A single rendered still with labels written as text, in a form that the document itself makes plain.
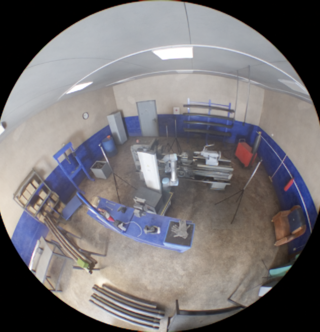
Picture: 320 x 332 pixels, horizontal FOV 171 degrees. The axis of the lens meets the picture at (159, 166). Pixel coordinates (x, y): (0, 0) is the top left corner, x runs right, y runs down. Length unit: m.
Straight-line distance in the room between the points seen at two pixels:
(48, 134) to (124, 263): 4.48
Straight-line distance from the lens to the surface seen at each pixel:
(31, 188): 4.10
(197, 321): 2.32
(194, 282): 2.83
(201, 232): 2.85
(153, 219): 1.99
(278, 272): 3.66
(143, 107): 6.02
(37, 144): 4.35
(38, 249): 3.72
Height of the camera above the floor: 2.70
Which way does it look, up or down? 41 degrees down
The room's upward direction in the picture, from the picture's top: 8 degrees counter-clockwise
